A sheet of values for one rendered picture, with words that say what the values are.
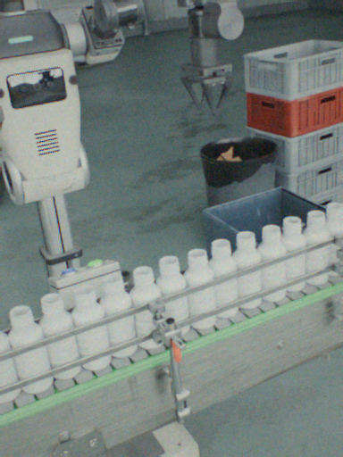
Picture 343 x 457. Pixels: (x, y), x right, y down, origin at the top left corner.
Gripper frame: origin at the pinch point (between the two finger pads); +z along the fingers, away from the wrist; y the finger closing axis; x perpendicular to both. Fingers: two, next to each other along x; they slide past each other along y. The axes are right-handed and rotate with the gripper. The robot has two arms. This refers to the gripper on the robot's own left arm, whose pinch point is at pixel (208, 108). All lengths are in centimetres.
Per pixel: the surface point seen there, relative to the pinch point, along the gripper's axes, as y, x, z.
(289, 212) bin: 42, -52, 52
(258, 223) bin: 46, -42, 55
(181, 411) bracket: -25, 25, 51
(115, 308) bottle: -16.3, 31.8, 28.5
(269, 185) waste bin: 154, -122, 93
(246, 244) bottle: -15.0, 2.0, 25.0
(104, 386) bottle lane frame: -19, 37, 42
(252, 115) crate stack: 194, -139, 63
